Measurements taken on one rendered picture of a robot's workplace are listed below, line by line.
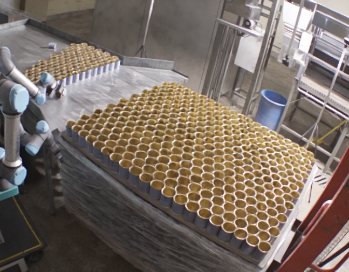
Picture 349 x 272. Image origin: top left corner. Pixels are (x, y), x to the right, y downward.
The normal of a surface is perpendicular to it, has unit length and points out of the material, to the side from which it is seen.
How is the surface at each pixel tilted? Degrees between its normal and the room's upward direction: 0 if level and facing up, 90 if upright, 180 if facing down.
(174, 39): 90
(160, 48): 90
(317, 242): 90
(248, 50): 90
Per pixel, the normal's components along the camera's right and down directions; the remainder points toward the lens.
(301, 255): -0.60, 0.34
